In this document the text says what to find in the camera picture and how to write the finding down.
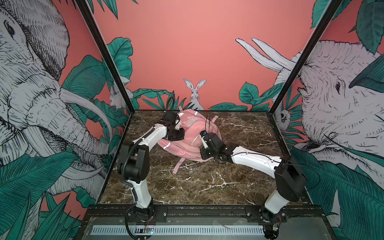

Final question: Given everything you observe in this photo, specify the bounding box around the pink student backpack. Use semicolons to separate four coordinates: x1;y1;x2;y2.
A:
158;109;222;174

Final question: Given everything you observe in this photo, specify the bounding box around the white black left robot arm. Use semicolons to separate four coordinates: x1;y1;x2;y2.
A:
117;124;185;209

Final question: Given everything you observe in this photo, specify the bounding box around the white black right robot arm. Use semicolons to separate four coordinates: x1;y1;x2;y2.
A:
200;145;307;215

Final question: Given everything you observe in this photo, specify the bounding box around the white ventilation grille strip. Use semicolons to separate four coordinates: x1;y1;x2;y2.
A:
90;225;265;236

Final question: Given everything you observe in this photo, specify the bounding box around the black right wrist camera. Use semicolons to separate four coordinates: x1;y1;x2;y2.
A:
202;133;225;150

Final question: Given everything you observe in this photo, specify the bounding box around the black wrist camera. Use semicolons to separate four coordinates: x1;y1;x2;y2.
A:
202;133;225;150
162;110;180;128

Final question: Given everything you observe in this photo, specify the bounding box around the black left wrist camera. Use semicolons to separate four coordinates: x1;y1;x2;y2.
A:
162;110;180;128

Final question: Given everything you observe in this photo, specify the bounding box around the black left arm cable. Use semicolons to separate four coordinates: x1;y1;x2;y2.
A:
119;127;157;187

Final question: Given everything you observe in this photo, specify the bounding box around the black front mounting rail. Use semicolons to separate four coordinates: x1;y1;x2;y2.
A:
83;204;327;223

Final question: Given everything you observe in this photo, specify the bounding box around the black left corner frame post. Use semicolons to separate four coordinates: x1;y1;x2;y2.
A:
76;0;135;115

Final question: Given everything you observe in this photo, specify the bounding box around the black corner frame post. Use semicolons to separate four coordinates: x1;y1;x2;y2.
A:
76;0;135;115
269;0;342;115

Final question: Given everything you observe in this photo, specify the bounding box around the black right corner frame post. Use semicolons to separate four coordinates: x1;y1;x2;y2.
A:
269;0;342;115

